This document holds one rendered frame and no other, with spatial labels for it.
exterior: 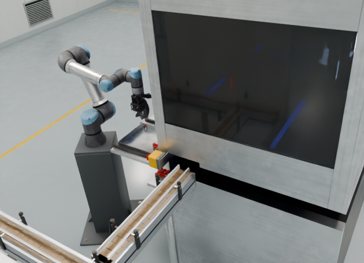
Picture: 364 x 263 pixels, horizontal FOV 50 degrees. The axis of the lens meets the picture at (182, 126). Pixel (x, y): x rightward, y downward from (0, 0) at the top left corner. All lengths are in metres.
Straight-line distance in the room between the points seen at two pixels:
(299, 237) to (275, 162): 0.44
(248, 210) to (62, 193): 2.03
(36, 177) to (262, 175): 2.56
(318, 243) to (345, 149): 0.58
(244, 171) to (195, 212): 0.51
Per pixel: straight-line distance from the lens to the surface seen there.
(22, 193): 3.83
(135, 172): 3.68
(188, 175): 2.10
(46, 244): 1.93
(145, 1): 1.79
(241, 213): 2.13
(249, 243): 2.26
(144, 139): 2.51
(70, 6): 8.63
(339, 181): 1.77
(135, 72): 2.33
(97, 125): 2.64
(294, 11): 1.49
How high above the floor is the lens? 2.27
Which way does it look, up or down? 32 degrees down
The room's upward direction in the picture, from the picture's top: 5 degrees counter-clockwise
